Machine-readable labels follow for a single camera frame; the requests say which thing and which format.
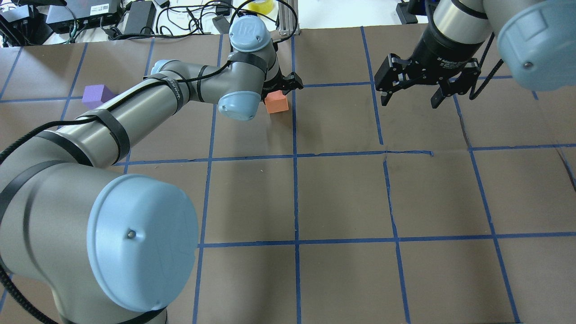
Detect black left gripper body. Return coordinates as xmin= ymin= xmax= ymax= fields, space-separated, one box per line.
xmin=261 ymin=63 xmax=284 ymax=95

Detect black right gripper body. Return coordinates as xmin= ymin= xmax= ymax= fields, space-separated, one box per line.
xmin=407 ymin=22 xmax=480 ymax=86

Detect orange foam cube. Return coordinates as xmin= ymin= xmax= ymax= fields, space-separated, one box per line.
xmin=264 ymin=90 xmax=289 ymax=114

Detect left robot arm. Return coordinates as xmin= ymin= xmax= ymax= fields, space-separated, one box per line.
xmin=1 ymin=14 xmax=303 ymax=324

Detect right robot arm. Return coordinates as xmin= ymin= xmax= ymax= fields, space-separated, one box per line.
xmin=374 ymin=0 xmax=576 ymax=108

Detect black power brick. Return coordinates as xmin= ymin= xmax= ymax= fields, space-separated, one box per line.
xmin=396 ymin=1 xmax=418 ymax=25

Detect yellow tape roll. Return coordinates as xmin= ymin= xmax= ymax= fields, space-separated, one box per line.
xmin=245 ymin=0 xmax=274 ymax=16

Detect black power adapter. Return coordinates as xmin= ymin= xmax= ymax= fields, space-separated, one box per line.
xmin=123 ymin=0 xmax=156 ymax=36

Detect purple foam cube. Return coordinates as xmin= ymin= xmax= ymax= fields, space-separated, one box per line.
xmin=82 ymin=84 xmax=117 ymax=109

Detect aluminium frame post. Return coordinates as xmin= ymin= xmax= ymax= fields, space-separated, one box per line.
xmin=277 ymin=0 xmax=301 ymax=36

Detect tangled black cables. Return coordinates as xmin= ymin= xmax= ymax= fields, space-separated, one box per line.
xmin=155 ymin=0 xmax=234 ymax=37

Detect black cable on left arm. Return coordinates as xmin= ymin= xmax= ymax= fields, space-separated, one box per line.
xmin=0 ymin=0 xmax=300 ymax=324

